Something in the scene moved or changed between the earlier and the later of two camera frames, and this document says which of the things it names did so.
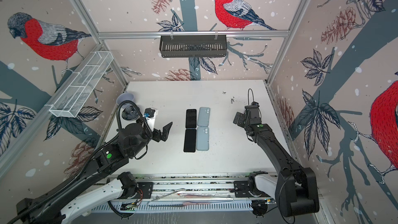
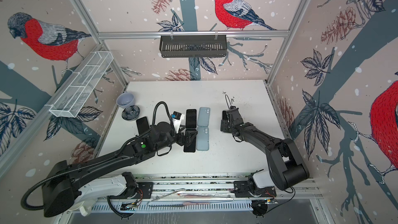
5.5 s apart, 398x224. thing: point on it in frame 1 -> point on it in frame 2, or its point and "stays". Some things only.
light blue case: x=203 y=116 stays
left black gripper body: x=156 y=135 -> x=180 y=139
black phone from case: x=190 y=140 stays
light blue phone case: x=202 y=138 stays
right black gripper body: x=243 y=121 -> x=227 y=125
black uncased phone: x=190 y=119 stays
